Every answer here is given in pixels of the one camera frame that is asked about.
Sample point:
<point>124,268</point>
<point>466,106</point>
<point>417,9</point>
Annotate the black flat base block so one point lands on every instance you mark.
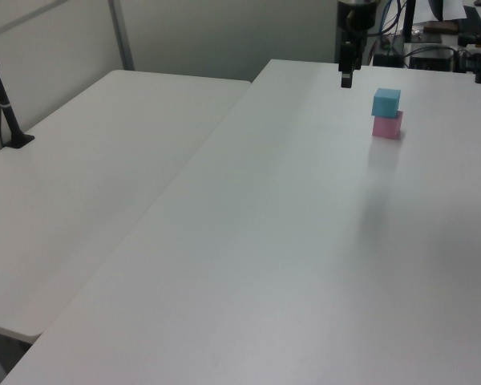
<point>386,60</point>

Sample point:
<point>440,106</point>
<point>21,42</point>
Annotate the blue cube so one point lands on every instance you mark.
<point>386,103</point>

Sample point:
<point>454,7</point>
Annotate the white paper sheets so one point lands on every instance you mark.
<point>453,9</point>

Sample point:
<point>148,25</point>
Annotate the black camera stand pole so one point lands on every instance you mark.
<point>4,108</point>

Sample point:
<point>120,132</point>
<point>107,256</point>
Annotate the black monitor stand post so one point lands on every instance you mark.
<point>409,20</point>

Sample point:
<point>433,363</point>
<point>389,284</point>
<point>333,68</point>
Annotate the black camera on mount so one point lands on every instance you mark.
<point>467,60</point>

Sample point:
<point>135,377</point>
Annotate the black electronics box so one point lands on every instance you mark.
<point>431,60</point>

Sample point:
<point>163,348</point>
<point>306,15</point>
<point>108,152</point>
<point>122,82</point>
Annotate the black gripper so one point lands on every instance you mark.
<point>358,14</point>

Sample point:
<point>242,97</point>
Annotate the pink cube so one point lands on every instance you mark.
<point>386,127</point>

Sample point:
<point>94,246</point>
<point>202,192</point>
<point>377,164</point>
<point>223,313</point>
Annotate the brown wooden block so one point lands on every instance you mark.
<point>440,28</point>

